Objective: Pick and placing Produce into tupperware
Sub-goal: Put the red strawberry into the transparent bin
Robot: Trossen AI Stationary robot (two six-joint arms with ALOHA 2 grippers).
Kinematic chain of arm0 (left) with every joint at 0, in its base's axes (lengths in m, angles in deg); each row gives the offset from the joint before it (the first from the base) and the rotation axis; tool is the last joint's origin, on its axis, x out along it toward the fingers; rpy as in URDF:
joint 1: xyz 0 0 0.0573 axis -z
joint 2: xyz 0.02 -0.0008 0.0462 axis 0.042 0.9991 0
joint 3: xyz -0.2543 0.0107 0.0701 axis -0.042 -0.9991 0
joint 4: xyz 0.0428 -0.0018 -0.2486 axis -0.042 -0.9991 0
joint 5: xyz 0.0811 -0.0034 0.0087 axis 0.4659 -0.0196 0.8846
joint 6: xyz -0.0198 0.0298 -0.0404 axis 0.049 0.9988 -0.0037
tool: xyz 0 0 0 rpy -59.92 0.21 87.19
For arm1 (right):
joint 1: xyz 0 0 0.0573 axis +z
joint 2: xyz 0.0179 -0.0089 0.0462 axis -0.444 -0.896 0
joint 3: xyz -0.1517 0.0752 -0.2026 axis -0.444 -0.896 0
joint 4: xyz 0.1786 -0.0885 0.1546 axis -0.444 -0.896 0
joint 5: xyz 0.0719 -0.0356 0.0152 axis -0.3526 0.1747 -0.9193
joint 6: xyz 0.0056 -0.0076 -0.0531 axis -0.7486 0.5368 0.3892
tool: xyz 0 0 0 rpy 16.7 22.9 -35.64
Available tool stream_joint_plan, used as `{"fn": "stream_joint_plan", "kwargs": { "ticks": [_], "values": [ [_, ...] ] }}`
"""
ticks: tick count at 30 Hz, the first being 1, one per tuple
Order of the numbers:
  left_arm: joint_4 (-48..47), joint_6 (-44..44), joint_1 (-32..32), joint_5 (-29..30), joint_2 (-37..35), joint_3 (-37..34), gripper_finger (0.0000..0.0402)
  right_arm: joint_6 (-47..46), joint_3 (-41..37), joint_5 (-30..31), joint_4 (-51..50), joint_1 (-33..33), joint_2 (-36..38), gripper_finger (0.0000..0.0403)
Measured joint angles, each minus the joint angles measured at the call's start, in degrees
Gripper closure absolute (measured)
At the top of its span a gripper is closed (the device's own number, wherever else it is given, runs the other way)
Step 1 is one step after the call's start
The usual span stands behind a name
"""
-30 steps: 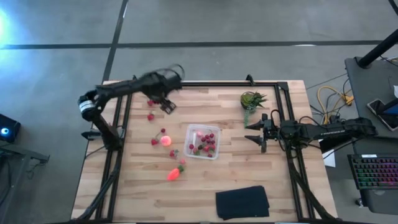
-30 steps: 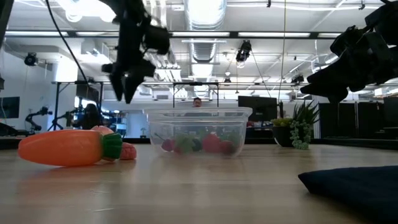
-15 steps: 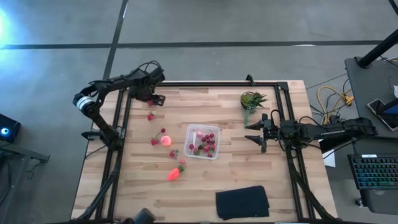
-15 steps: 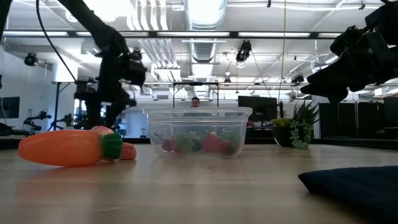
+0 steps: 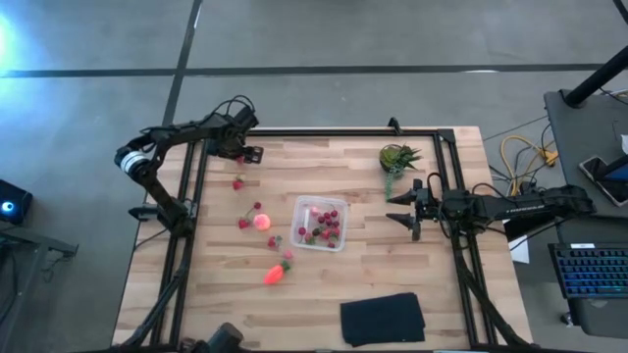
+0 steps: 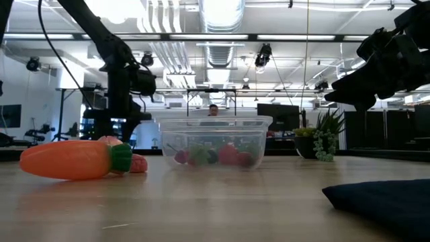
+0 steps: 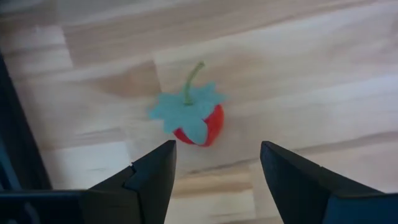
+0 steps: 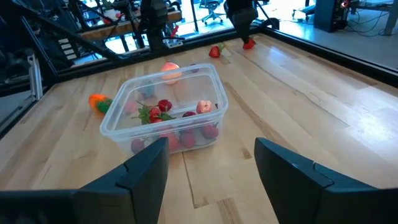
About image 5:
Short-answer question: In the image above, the black box with blue light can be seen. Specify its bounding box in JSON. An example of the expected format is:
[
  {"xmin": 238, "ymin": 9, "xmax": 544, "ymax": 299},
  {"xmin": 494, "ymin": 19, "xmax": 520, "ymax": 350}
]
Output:
[{"xmin": 0, "ymin": 177, "xmax": 34, "ymax": 227}]

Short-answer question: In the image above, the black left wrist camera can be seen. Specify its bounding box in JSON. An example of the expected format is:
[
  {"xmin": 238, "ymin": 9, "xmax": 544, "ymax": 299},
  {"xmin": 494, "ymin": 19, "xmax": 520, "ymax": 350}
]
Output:
[{"xmin": 230, "ymin": 105, "xmax": 260, "ymax": 131}]

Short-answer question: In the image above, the dark blue folded cloth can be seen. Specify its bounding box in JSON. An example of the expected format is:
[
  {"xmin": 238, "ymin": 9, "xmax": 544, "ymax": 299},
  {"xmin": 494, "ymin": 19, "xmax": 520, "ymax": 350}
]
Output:
[{"xmin": 339, "ymin": 291, "xmax": 427, "ymax": 348}]

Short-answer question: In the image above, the clear plastic tupperware container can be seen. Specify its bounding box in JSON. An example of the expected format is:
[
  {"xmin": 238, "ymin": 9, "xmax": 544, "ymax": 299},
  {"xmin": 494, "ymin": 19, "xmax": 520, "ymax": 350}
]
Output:
[{"xmin": 288, "ymin": 194, "xmax": 350, "ymax": 253}]

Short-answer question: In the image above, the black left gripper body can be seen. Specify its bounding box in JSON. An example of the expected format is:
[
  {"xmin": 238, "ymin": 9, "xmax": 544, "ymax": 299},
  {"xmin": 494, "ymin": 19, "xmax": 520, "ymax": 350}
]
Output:
[{"xmin": 208, "ymin": 123, "xmax": 250, "ymax": 149}]

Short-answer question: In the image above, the white paper sheet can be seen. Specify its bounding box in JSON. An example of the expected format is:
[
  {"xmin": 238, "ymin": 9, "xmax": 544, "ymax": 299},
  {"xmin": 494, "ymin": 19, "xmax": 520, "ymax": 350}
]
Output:
[{"xmin": 500, "ymin": 219, "xmax": 532, "ymax": 266}]

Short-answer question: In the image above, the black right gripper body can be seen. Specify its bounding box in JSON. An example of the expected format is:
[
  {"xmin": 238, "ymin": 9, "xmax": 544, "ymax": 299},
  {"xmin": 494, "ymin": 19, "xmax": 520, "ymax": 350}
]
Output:
[{"xmin": 410, "ymin": 177, "xmax": 443, "ymax": 242}]

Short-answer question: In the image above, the potted green succulent plant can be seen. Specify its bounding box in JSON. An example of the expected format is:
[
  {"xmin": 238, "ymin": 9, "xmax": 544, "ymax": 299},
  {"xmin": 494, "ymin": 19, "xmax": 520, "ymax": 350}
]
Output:
[{"xmin": 378, "ymin": 142, "xmax": 424, "ymax": 203}]

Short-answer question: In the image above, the black tablet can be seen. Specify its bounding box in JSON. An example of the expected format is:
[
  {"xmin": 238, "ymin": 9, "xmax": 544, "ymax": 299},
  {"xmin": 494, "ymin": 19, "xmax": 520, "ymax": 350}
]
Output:
[{"xmin": 578, "ymin": 154, "xmax": 628, "ymax": 208}]

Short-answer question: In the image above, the grey side desk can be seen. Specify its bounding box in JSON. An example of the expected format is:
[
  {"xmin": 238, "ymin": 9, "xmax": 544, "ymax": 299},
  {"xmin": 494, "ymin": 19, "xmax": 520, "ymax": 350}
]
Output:
[{"xmin": 543, "ymin": 88, "xmax": 628, "ymax": 220}]

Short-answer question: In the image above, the black pole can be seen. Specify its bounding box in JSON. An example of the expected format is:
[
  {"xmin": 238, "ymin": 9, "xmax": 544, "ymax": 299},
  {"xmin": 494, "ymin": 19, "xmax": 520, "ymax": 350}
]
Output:
[{"xmin": 562, "ymin": 44, "xmax": 628, "ymax": 109}]

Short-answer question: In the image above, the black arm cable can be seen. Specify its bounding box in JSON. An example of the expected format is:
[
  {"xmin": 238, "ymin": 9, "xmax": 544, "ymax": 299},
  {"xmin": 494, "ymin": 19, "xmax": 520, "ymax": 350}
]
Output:
[
  {"xmin": 209, "ymin": 94, "xmax": 257, "ymax": 122},
  {"xmin": 425, "ymin": 171, "xmax": 506, "ymax": 197}
]

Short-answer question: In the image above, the orange toy carrot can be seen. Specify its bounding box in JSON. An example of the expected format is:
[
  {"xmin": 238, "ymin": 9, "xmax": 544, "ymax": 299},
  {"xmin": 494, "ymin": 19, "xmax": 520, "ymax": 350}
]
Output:
[{"xmin": 262, "ymin": 259, "xmax": 292, "ymax": 286}]

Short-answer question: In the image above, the black metal table frame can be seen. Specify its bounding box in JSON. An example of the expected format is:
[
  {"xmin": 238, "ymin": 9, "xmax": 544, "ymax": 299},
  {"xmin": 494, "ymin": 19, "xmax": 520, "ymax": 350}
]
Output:
[{"xmin": 117, "ymin": 116, "xmax": 534, "ymax": 353}]

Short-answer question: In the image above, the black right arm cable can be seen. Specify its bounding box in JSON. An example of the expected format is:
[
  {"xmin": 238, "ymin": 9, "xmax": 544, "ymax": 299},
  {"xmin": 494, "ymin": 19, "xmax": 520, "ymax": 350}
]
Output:
[{"xmin": 425, "ymin": 171, "xmax": 506, "ymax": 197}]

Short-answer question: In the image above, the black floor stand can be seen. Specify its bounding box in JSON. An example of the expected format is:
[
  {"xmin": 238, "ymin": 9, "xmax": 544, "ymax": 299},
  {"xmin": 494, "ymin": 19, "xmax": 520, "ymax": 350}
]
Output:
[{"xmin": 0, "ymin": 223, "xmax": 79, "ymax": 344}]

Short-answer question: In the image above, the grey flat device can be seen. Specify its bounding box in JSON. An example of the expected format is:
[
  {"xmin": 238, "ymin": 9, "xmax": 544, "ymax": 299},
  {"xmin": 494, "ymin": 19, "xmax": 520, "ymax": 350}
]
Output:
[{"xmin": 568, "ymin": 296, "xmax": 628, "ymax": 340}]

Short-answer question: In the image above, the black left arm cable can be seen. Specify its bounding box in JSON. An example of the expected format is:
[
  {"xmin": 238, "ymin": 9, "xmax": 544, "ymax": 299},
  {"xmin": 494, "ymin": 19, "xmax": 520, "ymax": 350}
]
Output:
[{"xmin": 209, "ymin": 94, "xmax": 257, "ymax": 122}]

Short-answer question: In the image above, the backlit black keyboard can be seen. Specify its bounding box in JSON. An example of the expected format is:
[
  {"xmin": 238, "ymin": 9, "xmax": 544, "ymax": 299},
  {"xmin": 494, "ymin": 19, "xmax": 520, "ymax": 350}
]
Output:
[{"xmin": 548, "ymin": 241, "xmax": 628, "ymax": 300}]

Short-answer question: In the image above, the red toy cherry pair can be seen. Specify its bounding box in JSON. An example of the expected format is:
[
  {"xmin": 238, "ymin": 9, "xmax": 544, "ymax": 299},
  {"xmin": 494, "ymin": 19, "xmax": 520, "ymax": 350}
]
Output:
[{"xmin": 237, "ymin": 200, "xmax": 264, "ymax": 230}]

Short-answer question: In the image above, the yellow cable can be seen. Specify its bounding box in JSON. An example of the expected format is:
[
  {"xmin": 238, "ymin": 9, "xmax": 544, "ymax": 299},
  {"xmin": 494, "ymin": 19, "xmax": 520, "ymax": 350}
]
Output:
[{"xmin": 498, "ymin": 134, "xmax": 560, "ymax": 197}]

